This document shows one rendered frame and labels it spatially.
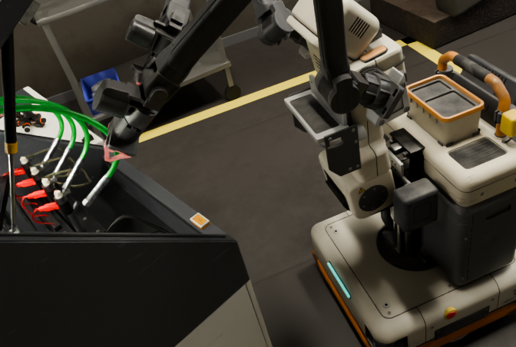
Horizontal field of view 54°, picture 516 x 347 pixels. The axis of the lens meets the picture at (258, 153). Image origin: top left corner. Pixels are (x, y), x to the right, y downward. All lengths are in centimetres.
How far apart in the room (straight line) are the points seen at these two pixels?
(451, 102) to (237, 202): 145
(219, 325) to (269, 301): 93
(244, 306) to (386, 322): 62
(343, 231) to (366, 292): 31
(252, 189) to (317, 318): 91
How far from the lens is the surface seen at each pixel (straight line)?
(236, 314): 144
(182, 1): 138
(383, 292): 195
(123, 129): 112
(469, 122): 169
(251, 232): 260
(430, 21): 382
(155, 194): 150
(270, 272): 242
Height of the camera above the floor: 188
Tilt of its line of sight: 38 degrees down
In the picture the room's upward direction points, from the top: 14 degrees counter-clockwise
